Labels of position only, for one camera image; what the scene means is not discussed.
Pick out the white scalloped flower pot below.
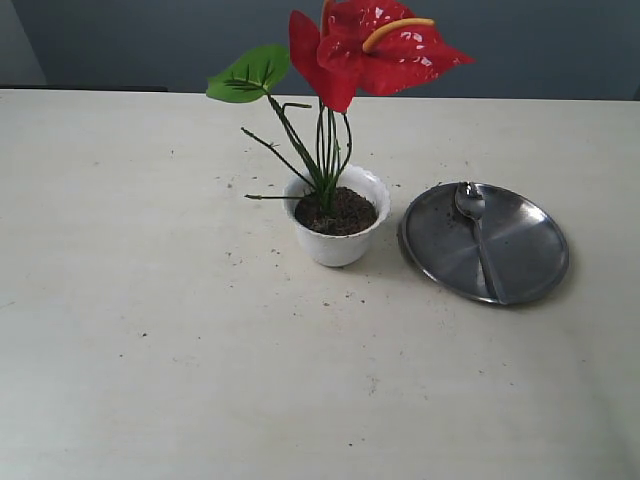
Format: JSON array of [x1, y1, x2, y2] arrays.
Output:
[[283, 164, 391, 267]]

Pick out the stainless steel spork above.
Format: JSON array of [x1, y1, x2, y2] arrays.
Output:
[[454, 182, 506, 305]]

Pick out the artificial red flower green stems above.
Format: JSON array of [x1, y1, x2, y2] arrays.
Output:
[[205, 1, 474, 214]]

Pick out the dark soil in pot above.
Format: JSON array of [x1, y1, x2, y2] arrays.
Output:
[[294, 187, 378, 236]]

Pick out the round stainless steel plate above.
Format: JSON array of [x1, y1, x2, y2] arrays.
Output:
[[398, 182, 570, 306]]

